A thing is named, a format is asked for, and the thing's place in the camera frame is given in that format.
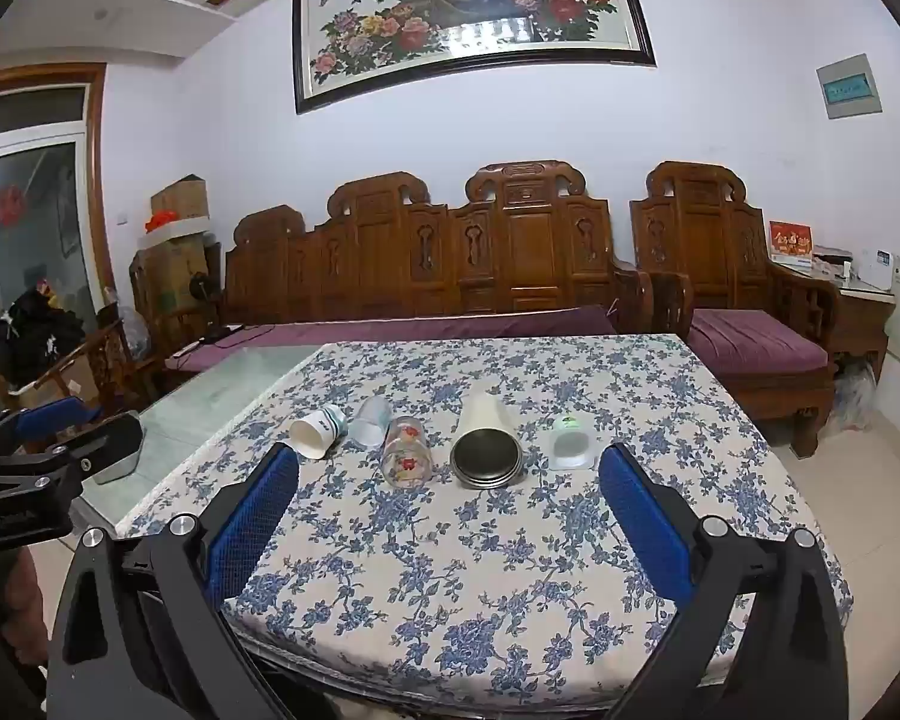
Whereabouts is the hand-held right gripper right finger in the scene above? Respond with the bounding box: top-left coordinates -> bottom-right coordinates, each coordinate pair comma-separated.
597,444 -> 850,720

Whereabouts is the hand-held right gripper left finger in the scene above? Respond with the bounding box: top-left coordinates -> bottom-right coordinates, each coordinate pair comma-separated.
45,442 -> 302,720

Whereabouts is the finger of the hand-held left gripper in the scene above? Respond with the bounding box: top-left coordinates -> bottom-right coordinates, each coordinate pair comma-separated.
0,398 -> 103,460
0,413 -> 145,482

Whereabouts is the person's left forearm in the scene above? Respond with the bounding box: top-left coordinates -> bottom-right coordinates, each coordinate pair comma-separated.
0,540 -> 49,700

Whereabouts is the white paper cup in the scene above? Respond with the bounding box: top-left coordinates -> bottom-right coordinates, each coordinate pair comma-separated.
289,404 -> 347,461

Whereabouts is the small green label plastic cup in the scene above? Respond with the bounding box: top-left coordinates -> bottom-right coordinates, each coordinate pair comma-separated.
547,414 -> 596,472

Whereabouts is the clear plastic cup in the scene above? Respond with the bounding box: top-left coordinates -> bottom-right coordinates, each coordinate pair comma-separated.
346,395 -> 393,449

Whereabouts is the red printed glass cup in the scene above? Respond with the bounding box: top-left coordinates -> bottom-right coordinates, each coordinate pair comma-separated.
380,415 -> 433,489

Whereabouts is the white steel-lined cup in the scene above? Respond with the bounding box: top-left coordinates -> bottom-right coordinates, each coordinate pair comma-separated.
449,390 -> 527,491

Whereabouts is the grey metal tray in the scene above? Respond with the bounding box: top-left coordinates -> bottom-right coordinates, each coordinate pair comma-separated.
91,444 -> 144,485

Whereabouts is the low wooden chair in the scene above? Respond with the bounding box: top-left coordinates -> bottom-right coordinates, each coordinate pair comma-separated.
0,318 -> 160,422

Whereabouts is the black cloth pile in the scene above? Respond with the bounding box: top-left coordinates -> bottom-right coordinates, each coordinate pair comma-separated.
0,288 -> 86,385

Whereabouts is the black desk fan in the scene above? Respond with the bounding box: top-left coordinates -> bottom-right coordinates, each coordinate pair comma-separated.
187,271 -> 245,344

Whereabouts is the large cardboard box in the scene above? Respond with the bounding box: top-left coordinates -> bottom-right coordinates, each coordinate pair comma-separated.
129,234 -> 224,318

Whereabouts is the wooden framed glass door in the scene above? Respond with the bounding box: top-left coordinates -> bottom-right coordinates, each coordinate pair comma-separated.
0,63 -> 119,421

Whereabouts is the blue floral tablecloth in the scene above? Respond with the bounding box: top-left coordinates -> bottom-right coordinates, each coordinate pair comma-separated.
112,333 -> 856,700

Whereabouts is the red door ornament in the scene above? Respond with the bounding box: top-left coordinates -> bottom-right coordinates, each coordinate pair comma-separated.
0,183 -> 32,227

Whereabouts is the square purple seat cushion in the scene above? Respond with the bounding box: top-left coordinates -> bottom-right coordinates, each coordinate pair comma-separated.
688,307 -> 831,377

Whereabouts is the clear plastic bag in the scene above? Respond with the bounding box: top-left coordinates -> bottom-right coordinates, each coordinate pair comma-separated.
831,358 -> 880,432

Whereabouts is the long purple seat cushion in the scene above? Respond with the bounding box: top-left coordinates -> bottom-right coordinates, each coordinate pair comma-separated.
166,304 -> 620,374

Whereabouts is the small cardboard box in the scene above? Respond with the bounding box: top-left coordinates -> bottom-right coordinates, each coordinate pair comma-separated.
149,175 -> 212,220

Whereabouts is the carved wooden armchair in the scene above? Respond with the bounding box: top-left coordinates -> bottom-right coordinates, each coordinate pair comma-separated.
629,160 -> 843,459

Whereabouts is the wooden side table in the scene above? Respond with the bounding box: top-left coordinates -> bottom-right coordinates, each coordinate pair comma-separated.
823,276 -> 899,385

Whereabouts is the red desk calendar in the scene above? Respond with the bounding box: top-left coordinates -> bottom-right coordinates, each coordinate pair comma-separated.
768,220 -> 816,269

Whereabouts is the carved wooden sofa bench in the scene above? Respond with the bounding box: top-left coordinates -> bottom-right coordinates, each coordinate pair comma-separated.
221,159 -> 655,340

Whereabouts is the blue and white box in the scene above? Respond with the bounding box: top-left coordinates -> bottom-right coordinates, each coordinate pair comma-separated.
853,247 -> 893,291

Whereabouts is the framed peacock flower painting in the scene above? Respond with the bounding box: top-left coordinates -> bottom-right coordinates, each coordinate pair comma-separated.
292,0 -> 658,116

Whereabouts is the grey wall electrical box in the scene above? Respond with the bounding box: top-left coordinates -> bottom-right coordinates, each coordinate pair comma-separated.
816,53 -> 884,120

